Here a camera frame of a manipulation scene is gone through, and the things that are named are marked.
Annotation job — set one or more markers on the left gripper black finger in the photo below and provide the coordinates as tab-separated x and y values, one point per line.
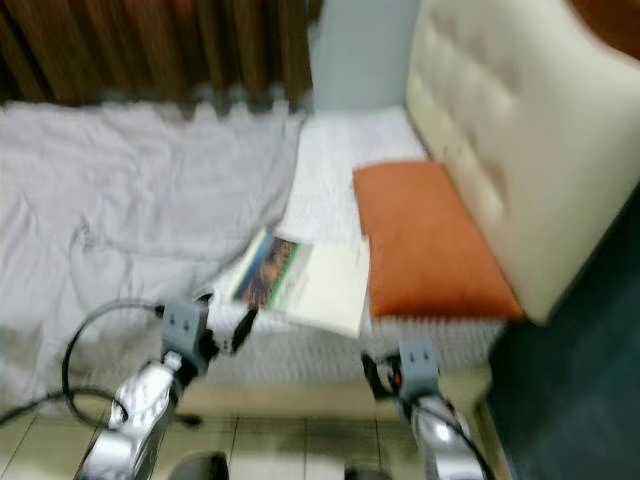
245	328

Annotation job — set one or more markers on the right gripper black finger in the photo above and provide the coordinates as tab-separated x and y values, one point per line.
371	372

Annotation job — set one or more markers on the white booklet with photo cover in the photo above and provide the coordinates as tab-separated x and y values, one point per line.
330	280

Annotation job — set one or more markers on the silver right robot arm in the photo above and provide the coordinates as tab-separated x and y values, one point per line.
445	445

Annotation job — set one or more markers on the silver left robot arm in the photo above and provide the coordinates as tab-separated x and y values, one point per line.
135	420

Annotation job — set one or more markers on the cream bed base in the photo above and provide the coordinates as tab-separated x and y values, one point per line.
310	395

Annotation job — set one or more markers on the black right robot foot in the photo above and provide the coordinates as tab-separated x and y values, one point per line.
365	474

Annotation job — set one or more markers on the black robot foot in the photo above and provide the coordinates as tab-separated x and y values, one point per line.
365	474
202	468

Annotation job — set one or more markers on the black left robot foot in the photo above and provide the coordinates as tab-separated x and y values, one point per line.
202	468

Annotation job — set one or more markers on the orange pillow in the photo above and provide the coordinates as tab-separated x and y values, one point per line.
430	240

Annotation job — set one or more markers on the grey duvet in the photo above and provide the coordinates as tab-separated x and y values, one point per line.
120	220

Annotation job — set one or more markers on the cream tufted headboard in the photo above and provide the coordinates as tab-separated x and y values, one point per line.
510	130

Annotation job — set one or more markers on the brown curtain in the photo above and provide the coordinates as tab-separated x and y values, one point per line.
140	50

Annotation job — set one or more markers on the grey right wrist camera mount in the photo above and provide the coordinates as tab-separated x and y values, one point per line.
418	362

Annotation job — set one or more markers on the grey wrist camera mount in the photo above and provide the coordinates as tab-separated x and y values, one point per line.
188	330
418	362

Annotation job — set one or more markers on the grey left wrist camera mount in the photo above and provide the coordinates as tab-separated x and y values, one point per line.
188	330

